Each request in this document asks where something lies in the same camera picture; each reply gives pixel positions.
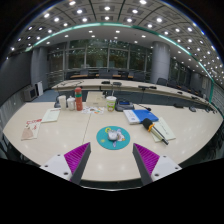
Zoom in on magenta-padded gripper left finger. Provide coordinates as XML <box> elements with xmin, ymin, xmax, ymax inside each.
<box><xmin>39</xmin><ymin>142</ymin><xmax>92</xmax><ymax>186</ymax></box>

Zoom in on white cardboard box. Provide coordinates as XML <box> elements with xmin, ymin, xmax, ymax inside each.
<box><xmin>85</xmin><ymin>91</ymin><xmax>108</xmax><ymax>108</ymax></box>

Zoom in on white printed booklet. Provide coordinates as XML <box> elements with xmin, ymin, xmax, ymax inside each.
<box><xmin>150</xmin><ymin>116</ymin><xmax>177</xmax><ymax>143</ymax></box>

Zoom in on silver computer mouse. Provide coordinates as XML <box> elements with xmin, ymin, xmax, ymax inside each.
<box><xmin>107</xmin><ymin>129</ymin><xmax>120</xmax><ymax>142</ymax></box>

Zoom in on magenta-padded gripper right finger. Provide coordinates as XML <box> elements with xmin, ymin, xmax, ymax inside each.
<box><xmin>132</xmin><ymin>143</ymin><xmax>183</xmax><ymax>187</ymax></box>

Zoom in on white paper cup green print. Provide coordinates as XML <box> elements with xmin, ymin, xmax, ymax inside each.
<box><xmin>105</xmin><ymin>95</ymin><xmax>118</xmax><ymax>113</ymax></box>

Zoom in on dark office chairs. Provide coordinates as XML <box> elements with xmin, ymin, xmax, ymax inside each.
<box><xmin>79</xmin><ymin>68</ymin><xmax>209</xmax><ymax>99</ymax></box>

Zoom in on black handheld microphone orange ring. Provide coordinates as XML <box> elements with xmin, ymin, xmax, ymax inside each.
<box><xmin>142</xmin><ymin>117</ymin><xmax>170</xmax><ymax>146</ymax></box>

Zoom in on red drink bottle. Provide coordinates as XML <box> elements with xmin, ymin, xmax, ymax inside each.
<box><xmin>74</xmin><ymin>87</ymin><xmax>84</xmax><ymax>112</ymax></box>

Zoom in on dark conference microphone console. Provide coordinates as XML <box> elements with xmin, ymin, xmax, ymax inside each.
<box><xmin>114</xmin><ymin>99</ymin><xmax>152</xmax><ymax>113</ymax></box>

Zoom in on ceiling lights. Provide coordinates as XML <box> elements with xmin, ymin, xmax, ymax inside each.
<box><xmin>9</xmin><ymin>0</ymin><xmax>224</xmax><ymax>81</ymax></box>

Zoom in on colourful sticker sheet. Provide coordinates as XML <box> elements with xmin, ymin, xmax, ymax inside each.
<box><xmin>80</xmin><ymin>106</ymin><xmax>106</xmax><ymax>115</ymax></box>

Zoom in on blue and white book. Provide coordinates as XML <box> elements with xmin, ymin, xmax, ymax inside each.
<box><xmin>122</xmin><ymin>109</ymin><xmax>160</xmax><ymax>126</ymax></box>

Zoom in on round teal cartoon mouse pad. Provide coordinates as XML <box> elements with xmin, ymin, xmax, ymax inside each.
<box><xmin>96</xmin><ymin>125</ymin><xmax>131</xmax><ymax>151</ymax></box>

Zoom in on red and white leaflet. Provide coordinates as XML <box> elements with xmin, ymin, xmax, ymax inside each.
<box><xmin>20</xmin><ymin>118</ymin><xmax>43</xmax><ymax>141</ymax></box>

